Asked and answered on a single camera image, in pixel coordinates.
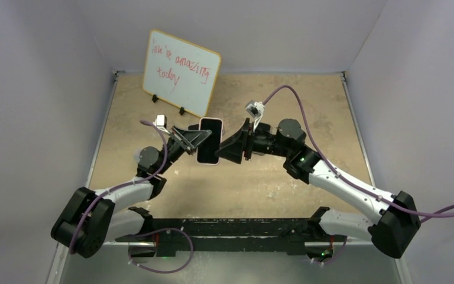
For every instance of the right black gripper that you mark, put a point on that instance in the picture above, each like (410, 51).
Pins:
(232, 149)

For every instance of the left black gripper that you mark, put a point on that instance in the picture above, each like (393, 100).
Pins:
(190, 139)

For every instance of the pink phone case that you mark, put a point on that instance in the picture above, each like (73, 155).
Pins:
(210, 118)

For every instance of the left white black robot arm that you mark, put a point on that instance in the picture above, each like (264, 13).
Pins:
(93, 217)

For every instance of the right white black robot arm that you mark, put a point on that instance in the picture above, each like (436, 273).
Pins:
(383, 217)

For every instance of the phone in clear case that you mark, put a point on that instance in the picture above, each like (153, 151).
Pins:
(193, 127)

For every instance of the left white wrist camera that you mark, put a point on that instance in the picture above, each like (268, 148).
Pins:
(161, 123)

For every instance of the white whiteboard with yellow frame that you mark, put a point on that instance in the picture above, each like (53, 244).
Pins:
(180, 73)

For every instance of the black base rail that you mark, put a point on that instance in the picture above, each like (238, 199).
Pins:
(287, 235)

